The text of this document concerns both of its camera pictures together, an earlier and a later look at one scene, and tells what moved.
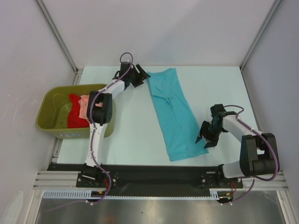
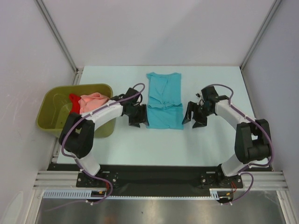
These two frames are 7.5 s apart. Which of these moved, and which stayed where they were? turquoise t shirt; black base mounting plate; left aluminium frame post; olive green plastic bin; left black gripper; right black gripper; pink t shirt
Moved: left black gripper; turquoise t shirt; right black gripper
Stayed: olive green plastic bin; black base mounting plate; pink t shirt; left aluminium frame post
